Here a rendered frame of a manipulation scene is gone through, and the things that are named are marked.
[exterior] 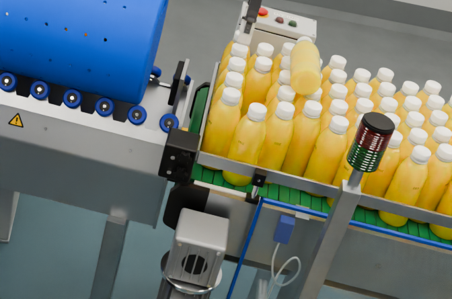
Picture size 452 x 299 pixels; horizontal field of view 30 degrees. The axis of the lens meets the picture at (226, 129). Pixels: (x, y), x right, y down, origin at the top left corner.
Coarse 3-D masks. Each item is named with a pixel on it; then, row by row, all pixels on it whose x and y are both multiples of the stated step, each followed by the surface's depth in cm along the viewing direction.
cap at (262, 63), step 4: (260, 56) 199; (264, 56) 200; (256, 60) 198; (260, 60) 198; (264, 60) 198; (268, 60) 199; (256, 64) 198; (260, 64) 197; (264, 64) 197; (268, 64) 197; (260, 68) 198; (264, 68) 197; (268, 68) 198
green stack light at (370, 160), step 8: (352, 144) 158; (352, 152) 158; (360, 152) 157; (368, 152) 156; (376, 152) 156; (384, 152) 157; (352, 160) 158; (360, 160) 157; (368, 160) 157; (376, 160) 157; (360, 168) 158; (368, 168) 158; (376, 168) 159
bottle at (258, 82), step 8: (248, 72) 200; (256, 72) 199; (264, 72) 198; (248, 80) 199; (256, 80) 198; (264, 80) 199; (248, 88) 200; (256, 88) 199; (264, 88) 199; (248, 96) 201; (256, 96) 200; (264, 96) 201; (248, 104) 202
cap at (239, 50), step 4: (236, 44) 202; (240, 44) 202; (232, 48) 201; (236, 48) 200; (240, 48) 200; (244, 48) 201; (232, 52) 201; (236, 52) 200; (240, 52) 200; (244, 52) 200; (240, 56) 201; (244, 56) 201
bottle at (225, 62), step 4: (228, 56) 202; (232, 56) 201; (236, 56) 201; (224, 60) 203; (228, 60) 202; (224, 64) 202; (228, 64) 201; (220, 68) 204; (224, 68) 202; (220, 72) 204; (244, 72) 202; (212, 96) 209
